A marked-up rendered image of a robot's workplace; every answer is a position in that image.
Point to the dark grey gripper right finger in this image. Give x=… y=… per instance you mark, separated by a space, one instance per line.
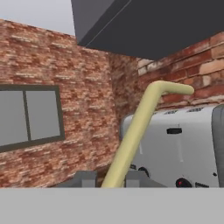
x=137 y=178

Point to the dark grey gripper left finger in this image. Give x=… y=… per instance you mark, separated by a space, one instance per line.
x=85 y=178

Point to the pale yellow bent straw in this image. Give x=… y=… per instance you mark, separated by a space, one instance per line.
x=137 y=128

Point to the silver toaster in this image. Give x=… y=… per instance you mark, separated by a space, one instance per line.
x=175 y=145

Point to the dark framed window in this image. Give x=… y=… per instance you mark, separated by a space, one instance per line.
x=29 y=116

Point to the dark grey wall cupboard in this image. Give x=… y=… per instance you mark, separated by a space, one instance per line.
x=151 y=26

